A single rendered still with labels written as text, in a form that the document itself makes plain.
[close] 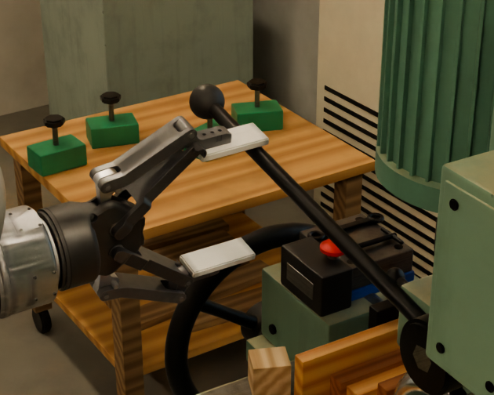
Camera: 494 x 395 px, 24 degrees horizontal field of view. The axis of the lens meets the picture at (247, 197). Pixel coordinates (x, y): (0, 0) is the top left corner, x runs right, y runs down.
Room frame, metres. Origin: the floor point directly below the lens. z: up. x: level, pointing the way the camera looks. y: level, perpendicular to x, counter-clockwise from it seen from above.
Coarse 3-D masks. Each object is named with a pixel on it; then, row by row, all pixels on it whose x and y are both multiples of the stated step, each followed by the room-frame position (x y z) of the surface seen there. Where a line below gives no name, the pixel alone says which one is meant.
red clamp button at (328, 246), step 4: (328, 240) 1.04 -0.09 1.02; (320, 244) 1.04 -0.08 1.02; (324, 244) 1.03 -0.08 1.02; (328, 244) 1.03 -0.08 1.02; (332, 244) 1.03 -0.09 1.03; (320, 248) 1.03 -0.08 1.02; (324, 248) 1.02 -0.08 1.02; (328, 248) 1.02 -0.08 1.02; (332, 248) 1.02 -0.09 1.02; (336, 248) 1.02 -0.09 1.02; (324, 252) 1.02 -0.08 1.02; (328, 252) 1.02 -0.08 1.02; (332, 252) 1.02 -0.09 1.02; (336, 252) 1.02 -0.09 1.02; (340, 252) 1.02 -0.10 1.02; (332, 256) 1.02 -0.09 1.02; (336, 256) 1.02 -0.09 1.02
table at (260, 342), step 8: (256, 336) 1.09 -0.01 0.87; (264, 336) 1.09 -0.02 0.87; (248, 344) 1.08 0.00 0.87; (256, 344) 1.07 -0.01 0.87; (264, 344) 1.07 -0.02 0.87; (272, 344) 1.07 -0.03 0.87; (232, 384) 0.96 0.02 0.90; (240, 384) 0.96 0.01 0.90; (248, 384) 0.96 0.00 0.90; (208, 392) 0.94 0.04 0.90; (216, 392) 0.94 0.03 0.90; (224, 392) 0.94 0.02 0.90; (232, 392) 0.94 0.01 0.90; (240, 392) 0.94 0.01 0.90; (248, 392) 0.94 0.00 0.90
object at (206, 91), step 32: (192, 96) 1.02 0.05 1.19; (256, 160) 0.94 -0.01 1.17; (288, 192) 0.89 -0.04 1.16; (320, 224) 0.85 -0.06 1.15; (352, 256) 0.81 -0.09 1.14; (384, 288) 0.77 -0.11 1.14; (416, 320) 0.71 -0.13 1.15; (416, 352) 0.70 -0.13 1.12; (416, 384) 0.70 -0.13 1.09; (448, 384) 0.67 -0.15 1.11
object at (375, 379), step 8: (392, 368) 0.92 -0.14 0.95; (400, 368) 0.92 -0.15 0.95; (376, 376) 0.90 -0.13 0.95; (384, 376) 0.90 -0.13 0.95; (392, 376) 0.90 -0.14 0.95; (352, 384) 0.89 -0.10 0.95; (360, 384) 0.89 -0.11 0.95; (368, 384) 0.89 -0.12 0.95; (376, 384) 0.89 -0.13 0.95; (352, 392) 0.88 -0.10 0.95; (360, 392) 0.88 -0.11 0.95; (368, 392) 0.88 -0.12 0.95; (376, 392) 0.89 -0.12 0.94
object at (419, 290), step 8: (416, 280) 0.93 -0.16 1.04; (424, 280) 0.93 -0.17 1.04; (408, 288) 0.92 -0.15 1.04; (416, 288) 0.92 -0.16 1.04; (424, 288) 0.92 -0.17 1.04; (416, 296) 0.90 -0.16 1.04; (424, 296) 0.90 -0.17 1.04; (424, 304) 0.89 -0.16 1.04; (400, 320) 0.92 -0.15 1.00; (400, 328) 0.92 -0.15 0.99; (400, 336) 0.92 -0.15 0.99
